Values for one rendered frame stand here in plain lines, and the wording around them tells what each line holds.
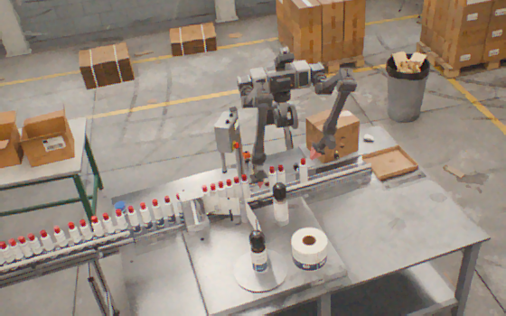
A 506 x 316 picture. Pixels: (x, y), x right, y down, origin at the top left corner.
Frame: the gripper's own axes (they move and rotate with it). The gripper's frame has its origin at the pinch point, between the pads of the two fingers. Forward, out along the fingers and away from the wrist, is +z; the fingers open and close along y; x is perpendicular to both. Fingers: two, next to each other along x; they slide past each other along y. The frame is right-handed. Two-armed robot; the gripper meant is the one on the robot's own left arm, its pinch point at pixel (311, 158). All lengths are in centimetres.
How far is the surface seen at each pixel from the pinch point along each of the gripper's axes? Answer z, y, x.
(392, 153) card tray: -26, -9, 66
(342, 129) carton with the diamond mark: -22.0, -18.1, 22.2
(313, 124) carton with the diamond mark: -12.8, -29.0, 7.7
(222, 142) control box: 14, -1, -62
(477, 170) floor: -39, -47, 210
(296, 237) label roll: 24, 59, -23
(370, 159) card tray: -14, -9, 53
